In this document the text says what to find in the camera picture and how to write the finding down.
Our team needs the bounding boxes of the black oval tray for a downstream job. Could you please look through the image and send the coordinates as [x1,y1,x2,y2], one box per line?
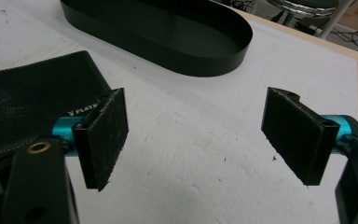
[59,0,254,77]

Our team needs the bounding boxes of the black floor cables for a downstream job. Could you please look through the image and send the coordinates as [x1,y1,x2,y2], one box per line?
[331,27,358,57]

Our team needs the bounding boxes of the chrome stool base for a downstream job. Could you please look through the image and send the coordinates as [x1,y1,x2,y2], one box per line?
[265,0,340,21]

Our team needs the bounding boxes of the white metal stand leg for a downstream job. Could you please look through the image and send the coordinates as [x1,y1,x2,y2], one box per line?
[318,0,355,40]

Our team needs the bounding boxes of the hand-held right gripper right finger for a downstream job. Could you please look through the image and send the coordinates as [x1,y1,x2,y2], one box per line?
[260,86,353,187]

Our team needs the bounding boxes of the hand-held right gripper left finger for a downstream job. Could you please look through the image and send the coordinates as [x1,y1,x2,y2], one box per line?
[51,87,130,192]

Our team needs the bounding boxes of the black leather wallet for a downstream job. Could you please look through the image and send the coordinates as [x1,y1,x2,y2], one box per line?
[0,50,112,166]

